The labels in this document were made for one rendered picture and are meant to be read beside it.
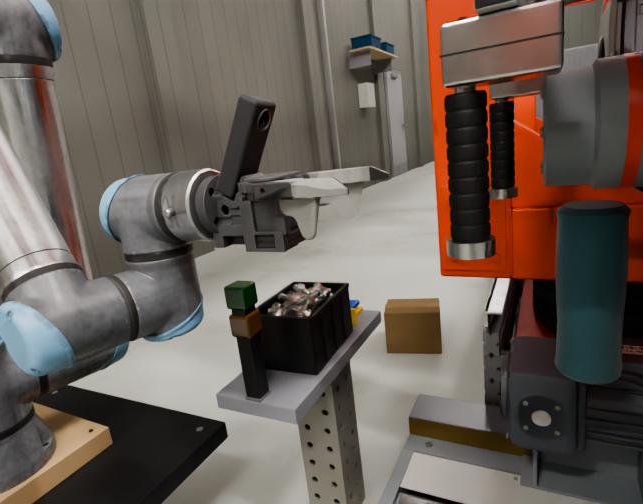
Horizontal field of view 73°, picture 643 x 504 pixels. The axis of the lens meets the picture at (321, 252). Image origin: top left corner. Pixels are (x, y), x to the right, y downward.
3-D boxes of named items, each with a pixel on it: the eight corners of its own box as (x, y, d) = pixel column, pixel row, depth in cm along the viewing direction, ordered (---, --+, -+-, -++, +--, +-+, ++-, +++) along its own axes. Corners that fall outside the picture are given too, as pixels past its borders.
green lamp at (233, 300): (245, 311, 71) (241, 288, 70) (226, 310, 72) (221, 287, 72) (259, 302, 74) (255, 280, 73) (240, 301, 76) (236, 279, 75)
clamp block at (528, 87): (557, 90, 62) (557, 50, 60) (488, 100, 66) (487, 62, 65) (556, 92, 66) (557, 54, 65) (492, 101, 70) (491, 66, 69)
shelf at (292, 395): (297, 425, 73) (295, 409, 72) (217, 408, 81) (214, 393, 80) (382, 321, 109) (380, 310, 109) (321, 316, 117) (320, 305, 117)
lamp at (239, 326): (250, 340, 72) (246, 317, 71) (231, 337, 74) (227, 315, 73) (264, 329, 75) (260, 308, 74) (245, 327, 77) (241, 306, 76)
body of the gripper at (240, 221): (321, 236, 53) (241, 237, 59) (312, 164, 51) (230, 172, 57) (289, 252, 47) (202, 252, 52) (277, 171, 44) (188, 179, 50)
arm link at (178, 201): (205, 167, 59) (149, 176, 51) (234, 164, 57) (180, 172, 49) (217, 232, 61) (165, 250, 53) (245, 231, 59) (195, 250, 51)
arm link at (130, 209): (155, 239, 67) (142, 173, 65) (218, 238, 61) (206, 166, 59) (101, 255, 59) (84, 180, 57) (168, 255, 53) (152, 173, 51)
